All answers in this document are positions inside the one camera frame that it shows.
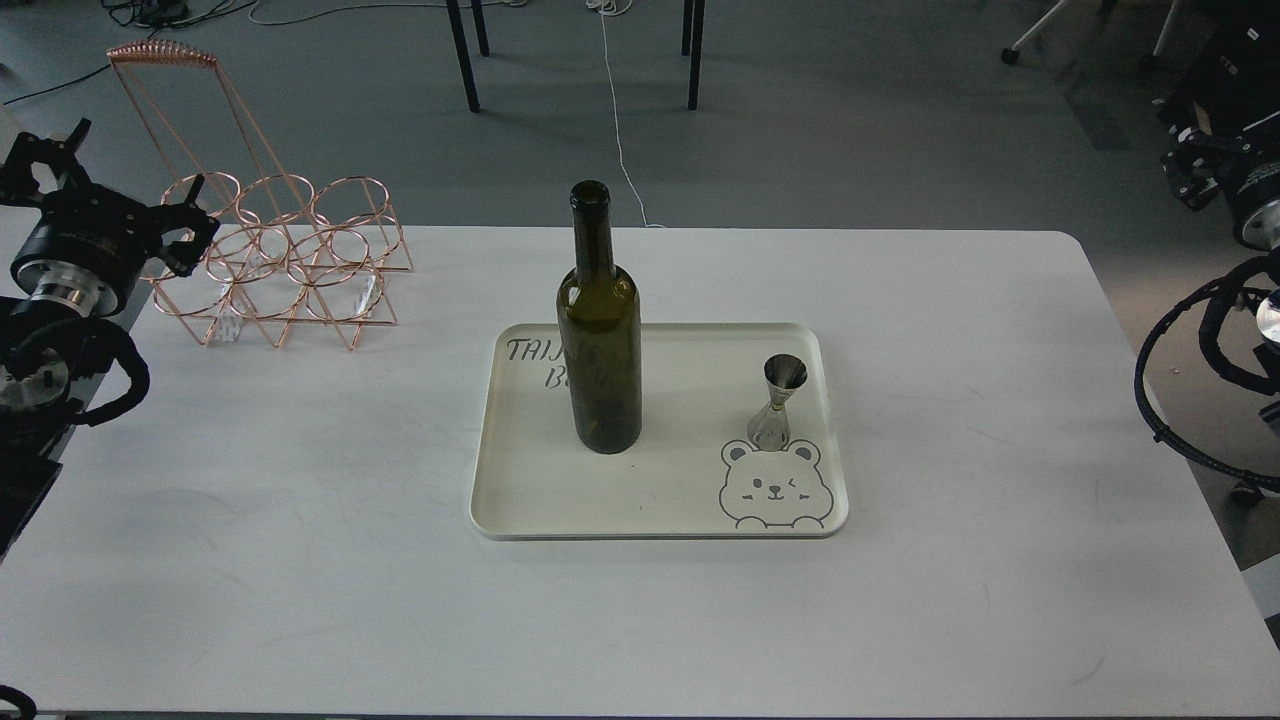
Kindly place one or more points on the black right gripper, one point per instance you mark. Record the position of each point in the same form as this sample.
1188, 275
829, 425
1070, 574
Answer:
1201, 165

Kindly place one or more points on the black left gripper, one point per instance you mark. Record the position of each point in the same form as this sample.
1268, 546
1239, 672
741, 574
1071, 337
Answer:
89, 237

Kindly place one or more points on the dark green wine bottle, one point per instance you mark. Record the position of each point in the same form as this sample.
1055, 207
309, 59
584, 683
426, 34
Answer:
598, 315

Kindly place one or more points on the steel double jigger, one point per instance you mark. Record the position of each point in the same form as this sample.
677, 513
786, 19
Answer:
784, 375

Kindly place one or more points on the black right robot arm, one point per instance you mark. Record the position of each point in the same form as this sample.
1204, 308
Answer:
1230, 292

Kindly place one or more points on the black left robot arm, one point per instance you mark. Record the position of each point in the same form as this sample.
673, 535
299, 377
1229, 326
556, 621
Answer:
66, 363

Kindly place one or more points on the black table legs left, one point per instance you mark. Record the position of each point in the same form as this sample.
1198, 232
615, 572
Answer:
462, 48

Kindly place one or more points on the black table legs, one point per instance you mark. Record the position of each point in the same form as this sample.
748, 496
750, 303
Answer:
462, 48
691, 45

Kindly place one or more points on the black table legs right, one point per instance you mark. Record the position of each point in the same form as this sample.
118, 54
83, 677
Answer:
691, 45

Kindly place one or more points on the cream bear serving tray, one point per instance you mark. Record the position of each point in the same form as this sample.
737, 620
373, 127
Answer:
693, 473

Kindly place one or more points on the rose gold wire bottle rack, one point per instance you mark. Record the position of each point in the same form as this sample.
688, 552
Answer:
289, 253

